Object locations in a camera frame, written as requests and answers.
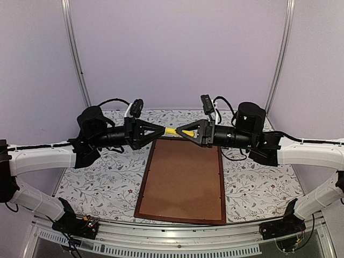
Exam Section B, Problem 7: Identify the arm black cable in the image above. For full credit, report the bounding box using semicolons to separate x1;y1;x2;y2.
213;95;344;147
10;98;132;151

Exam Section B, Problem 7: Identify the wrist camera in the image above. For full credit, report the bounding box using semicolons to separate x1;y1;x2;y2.
124;99;144;118
200;95;220;124

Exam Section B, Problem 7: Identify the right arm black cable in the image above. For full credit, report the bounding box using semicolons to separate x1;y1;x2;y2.
213;95;344;147

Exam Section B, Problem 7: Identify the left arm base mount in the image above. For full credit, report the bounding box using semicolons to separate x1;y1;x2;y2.
52;213;99;240

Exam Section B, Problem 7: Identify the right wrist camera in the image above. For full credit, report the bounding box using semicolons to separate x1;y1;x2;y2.
200;95;220;124

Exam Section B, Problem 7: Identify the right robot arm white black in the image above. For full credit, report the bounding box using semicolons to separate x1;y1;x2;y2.
176;102;343;234

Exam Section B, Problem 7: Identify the right aluminium corner post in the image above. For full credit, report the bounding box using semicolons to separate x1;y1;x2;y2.
265;0;295;115

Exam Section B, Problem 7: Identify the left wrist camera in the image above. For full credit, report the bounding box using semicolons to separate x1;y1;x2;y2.
124;99;144;118

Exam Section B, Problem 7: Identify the yellow handled screwdriver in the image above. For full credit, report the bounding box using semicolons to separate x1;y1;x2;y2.
164;126;195;138

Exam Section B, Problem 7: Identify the red-brown wooden picture frame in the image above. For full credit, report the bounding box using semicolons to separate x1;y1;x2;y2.
134;137;226;225

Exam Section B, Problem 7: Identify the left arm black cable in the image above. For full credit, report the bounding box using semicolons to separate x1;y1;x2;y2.
10;98;132;151

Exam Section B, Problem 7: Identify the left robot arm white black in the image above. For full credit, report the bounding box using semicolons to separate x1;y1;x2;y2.
1;105;165;233

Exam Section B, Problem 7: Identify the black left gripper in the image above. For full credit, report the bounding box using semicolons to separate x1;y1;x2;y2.
91;116;164;150

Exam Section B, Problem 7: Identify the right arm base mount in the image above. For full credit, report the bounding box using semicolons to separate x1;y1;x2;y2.
259;214;306;240

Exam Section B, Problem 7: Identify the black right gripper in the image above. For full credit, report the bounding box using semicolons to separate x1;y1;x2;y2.
176;119;254;149

